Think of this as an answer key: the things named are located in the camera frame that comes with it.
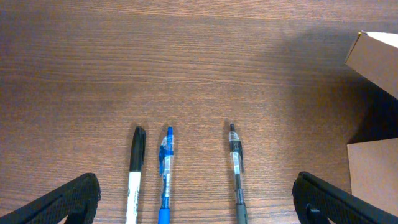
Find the open cardboard box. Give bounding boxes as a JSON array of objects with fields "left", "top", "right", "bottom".
[{"left": 345, "top": 31, "right": 397, "bottom": 215}]

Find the black white marker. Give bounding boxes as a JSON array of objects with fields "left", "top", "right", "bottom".
[{"left": 126, "top": 126, "right": 146, "bottom": 224}]

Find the black gel pen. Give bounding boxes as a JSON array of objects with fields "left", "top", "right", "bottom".
[{"left": 228, "top": 124, "right": 248, "bottom": 224}]

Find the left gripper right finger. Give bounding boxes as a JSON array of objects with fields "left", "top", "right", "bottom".
[{"left": 292, "top": 172, "right": 397, "bottom": 224}]

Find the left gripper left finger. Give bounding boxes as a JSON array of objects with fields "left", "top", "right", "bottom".
[{"left": 1, "top": 173, "right": 101, "bottom": 224}]

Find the blue gel pen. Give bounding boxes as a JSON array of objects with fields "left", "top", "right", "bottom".
[{"left": 158, "top": 126, "right": 174, "bottom": 224}]

